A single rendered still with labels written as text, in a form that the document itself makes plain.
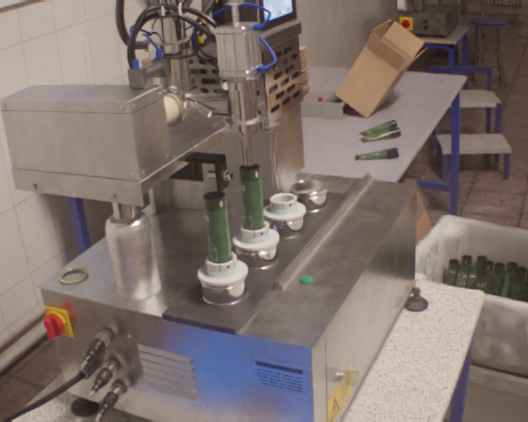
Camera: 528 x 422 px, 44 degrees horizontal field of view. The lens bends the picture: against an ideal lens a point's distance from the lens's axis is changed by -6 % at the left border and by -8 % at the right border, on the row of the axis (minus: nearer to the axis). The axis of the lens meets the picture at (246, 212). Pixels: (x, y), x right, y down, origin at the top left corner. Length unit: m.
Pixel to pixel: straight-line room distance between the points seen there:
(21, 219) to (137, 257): 1.77
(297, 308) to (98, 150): 0.36
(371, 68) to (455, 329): 1.49
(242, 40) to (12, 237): 1.92
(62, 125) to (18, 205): 1.75
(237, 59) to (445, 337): 0.73
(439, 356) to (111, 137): 0.76
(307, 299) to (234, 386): 0.17
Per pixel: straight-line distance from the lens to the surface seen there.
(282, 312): 1.00
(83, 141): 1.00
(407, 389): 1.28
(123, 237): 1.02
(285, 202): 1.16
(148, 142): 0.97
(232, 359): 1.00
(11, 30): 2.69
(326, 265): 1.11
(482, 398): 1.90
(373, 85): 2.73
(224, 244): 0.97
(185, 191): 1.35
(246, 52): 0.97
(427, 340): 1.41
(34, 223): 2.84
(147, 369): 1.11
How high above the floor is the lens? 1.56
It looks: 24 degrees down
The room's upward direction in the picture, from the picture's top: 5 degrees counter-clockwise
